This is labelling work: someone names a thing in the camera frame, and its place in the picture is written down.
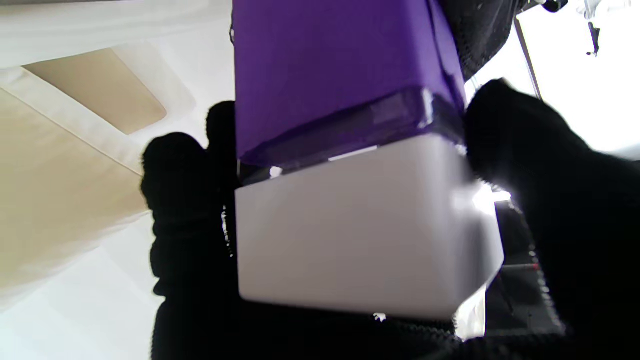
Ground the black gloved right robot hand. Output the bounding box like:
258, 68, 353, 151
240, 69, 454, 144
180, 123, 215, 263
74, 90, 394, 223
140, 77, 640, 360

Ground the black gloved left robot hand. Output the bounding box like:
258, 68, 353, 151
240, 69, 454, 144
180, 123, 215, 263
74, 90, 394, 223
440, 0, 531, 83

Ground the purple square coffee jar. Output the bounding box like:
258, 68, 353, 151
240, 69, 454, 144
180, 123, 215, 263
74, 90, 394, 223
231, 0, 469, 174

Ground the white square jar lid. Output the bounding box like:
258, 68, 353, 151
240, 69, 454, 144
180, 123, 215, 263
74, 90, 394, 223
235, 134, 505, 321

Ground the black flat device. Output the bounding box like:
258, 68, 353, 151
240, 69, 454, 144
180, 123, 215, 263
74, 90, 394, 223
486, 200, 566, 337

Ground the beige sofa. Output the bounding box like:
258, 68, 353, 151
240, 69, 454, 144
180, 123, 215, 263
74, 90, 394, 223
0, 47, 169, 302

